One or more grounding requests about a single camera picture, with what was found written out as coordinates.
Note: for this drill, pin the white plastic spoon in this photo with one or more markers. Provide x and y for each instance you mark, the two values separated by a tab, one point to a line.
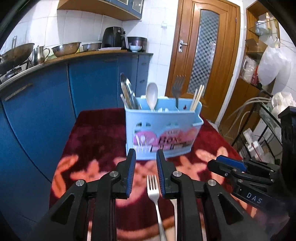
152	95

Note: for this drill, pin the blue wall cabinet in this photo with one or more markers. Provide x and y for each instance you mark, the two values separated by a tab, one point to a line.
121	10

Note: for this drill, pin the small white bowl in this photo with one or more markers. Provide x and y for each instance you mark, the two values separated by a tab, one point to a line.
134	48

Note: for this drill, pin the wooden door with glass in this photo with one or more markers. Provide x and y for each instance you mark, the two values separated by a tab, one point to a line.
204	51

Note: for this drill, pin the steel table knife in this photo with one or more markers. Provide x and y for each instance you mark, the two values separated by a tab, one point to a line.
128	92

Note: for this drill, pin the light blue chopsticks box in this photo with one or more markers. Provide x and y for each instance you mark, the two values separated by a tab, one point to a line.
171	129

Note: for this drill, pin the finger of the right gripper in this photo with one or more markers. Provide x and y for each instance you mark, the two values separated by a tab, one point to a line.
226	164
227	172

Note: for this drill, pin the black wok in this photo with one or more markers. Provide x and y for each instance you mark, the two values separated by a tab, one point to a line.
15	56

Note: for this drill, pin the thin beige chopstick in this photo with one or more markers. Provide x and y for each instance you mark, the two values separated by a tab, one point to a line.
124	101

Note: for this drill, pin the steel colander bowl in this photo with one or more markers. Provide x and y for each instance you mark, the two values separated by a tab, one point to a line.
66	49

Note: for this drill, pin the blue base cabinets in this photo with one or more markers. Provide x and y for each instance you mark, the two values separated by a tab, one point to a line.
38	111

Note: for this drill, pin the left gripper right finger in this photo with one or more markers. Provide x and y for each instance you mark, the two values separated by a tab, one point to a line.
206	211

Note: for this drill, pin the small steel bowl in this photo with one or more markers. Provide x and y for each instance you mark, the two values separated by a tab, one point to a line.
91	46

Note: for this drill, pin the white plastic bag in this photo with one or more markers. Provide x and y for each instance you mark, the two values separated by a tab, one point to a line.
274	65

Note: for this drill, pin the wooden chopstick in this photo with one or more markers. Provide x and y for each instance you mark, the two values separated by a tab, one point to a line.
193	100
198	97

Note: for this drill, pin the dark rice cooker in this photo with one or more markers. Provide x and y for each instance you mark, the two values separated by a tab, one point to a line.
138	41

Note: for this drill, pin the black wire rack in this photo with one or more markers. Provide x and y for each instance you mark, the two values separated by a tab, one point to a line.
260	114

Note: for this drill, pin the white power strip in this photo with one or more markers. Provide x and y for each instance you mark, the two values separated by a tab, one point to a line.
253	146

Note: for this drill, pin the steel pitcher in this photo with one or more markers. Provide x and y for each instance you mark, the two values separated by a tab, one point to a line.
39	55

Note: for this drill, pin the small steel fork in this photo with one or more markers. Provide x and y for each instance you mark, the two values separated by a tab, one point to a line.
153	194

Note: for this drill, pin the steel fork with long handle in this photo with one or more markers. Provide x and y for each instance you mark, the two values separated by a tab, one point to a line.
177	88

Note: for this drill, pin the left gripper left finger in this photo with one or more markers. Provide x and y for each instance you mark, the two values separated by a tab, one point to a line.
88	206

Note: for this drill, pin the black air fryer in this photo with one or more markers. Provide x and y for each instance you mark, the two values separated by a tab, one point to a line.
114	37

